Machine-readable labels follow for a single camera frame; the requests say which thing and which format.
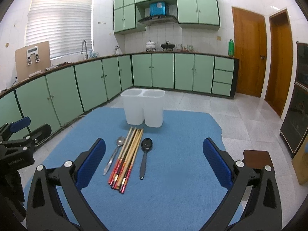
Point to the green bottle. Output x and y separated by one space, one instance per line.
231 48

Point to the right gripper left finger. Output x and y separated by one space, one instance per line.
44 208

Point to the blue table cloth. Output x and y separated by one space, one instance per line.
179 191

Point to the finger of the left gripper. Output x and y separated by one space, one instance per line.
19 125
39 134

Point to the red orange chopstick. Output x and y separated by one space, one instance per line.
126 150

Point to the red floral chopstick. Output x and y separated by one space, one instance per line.
119 157

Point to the green upper kitchen cabinets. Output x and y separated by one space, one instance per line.
135 15

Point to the black range hood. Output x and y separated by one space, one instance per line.
159 12

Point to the black glass cabinet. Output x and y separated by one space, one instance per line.
294 127

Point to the red patterned chopstick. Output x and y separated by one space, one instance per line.
132 163

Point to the brown wooden stool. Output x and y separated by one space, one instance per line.
258 160

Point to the cardboard box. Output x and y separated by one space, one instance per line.
299 163

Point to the black chopstick silver band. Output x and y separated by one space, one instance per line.
129 163

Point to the silver metal spoon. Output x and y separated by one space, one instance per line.
120 141

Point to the black silver-band chopstick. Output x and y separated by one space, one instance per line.
123 157

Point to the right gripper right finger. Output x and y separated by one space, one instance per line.
252 201

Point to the brown cardboard board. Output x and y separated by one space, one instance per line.
32 59

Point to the black wok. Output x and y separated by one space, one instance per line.
167 46

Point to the white cooking pot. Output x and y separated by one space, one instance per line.
150 46

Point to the white twin utensil holder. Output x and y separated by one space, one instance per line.
144 106

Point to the chrome sink faucet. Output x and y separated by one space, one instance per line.
84 50

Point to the white window blind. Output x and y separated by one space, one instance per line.
64 23

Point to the plain bamboo chopstick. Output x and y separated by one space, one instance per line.
130 149

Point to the black plastic spoon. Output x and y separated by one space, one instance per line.
146 146

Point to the wooden door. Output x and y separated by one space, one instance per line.
280 61
250 48

